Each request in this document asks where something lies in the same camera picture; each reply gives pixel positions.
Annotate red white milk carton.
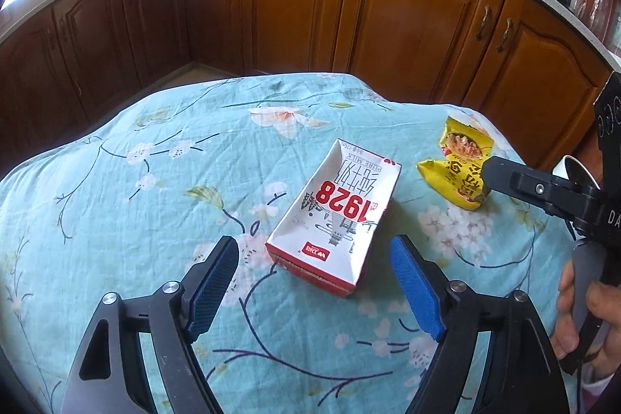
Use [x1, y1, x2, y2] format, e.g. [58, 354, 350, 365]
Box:
[265, 138, 401, 297]

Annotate person's right hand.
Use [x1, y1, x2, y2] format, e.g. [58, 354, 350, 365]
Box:
[549, 259, 621, 388]

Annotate white small cup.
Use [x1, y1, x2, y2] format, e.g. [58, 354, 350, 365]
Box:
[552, 155, 600, 190]

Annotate yellow noodle snack packet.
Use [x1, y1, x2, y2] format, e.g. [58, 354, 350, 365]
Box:
[417, 117, 494, 211]

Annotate wooden lower cabinets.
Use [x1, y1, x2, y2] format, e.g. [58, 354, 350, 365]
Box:
[1, 0, 612, 174]

